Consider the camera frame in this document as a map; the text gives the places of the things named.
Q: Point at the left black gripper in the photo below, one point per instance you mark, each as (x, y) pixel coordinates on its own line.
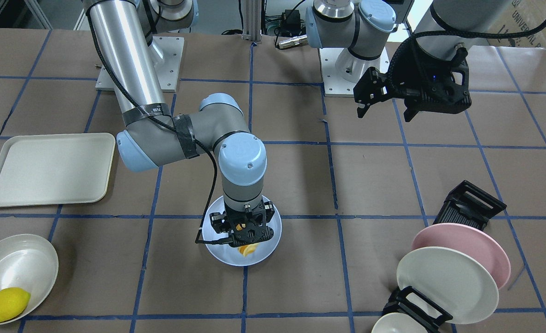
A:
(405, 72)

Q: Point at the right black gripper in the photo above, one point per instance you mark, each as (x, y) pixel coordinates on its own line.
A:
(218, 223)

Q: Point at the striped bread roll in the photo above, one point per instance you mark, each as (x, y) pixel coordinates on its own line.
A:
(246, 250)

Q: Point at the blue plate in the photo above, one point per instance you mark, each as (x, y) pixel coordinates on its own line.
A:
(233, 256)

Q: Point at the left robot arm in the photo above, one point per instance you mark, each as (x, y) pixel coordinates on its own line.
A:
(364, 28)

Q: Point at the pink plate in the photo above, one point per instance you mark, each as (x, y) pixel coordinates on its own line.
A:
(470, 241)

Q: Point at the cream plate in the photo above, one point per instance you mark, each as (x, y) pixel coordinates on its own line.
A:
(453, 280)

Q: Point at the black power adapter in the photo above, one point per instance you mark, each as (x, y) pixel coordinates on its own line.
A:
(290, 24)

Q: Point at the black dish rack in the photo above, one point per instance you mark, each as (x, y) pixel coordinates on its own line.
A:
(468, 205)

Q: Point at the cardboard box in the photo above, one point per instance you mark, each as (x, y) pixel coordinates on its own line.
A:
(520, 15)

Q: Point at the cream bowl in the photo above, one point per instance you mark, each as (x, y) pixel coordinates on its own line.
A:
(397, 323)

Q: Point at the white tray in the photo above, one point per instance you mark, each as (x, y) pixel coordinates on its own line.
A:
(42, 170)

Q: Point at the white oval dish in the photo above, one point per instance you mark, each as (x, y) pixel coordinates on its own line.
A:
(28, 262)

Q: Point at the yellow lemon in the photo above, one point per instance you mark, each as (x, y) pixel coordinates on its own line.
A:
(13, 302)

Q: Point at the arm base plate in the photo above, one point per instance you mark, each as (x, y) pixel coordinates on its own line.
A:
(341, 70)
(165, 56)

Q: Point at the aluminium frame post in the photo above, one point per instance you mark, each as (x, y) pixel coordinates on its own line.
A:
(253, 19)

